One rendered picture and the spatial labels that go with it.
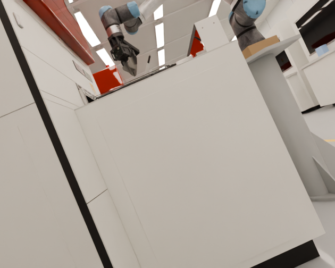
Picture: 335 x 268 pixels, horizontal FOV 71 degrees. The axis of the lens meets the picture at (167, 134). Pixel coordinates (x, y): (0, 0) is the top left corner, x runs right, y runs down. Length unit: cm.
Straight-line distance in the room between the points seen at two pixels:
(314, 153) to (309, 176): 12
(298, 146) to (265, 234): 62
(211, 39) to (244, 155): 45
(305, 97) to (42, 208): 549
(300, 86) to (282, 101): 440
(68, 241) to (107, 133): 35
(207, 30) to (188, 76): 22
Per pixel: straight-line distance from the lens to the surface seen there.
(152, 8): 146
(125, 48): 122
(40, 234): 73
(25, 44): 80
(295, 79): 576
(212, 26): 100
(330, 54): 462
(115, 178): 84
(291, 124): 139
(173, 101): 83
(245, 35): 144
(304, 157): 142
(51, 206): 70
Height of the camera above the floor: 57
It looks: 3 degrees up
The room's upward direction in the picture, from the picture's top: 24 degrees counter-clockwise
